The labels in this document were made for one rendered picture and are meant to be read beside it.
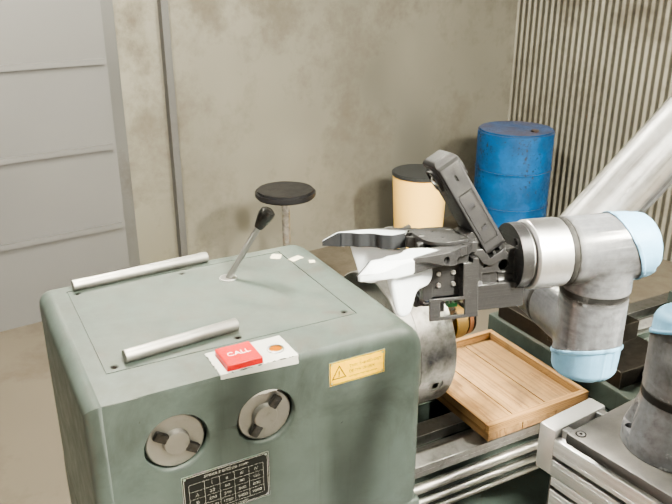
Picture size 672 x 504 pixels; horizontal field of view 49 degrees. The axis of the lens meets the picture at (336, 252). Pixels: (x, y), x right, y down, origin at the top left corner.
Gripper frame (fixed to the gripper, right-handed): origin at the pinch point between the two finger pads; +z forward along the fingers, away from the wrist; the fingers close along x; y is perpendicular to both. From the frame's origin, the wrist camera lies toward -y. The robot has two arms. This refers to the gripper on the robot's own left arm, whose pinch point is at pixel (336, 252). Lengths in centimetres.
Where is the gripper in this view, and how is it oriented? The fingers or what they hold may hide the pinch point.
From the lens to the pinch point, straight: 73.6
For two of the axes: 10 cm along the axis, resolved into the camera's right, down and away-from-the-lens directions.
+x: -2.3, -2.3, 9.5
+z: -9.7, 0.9, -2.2
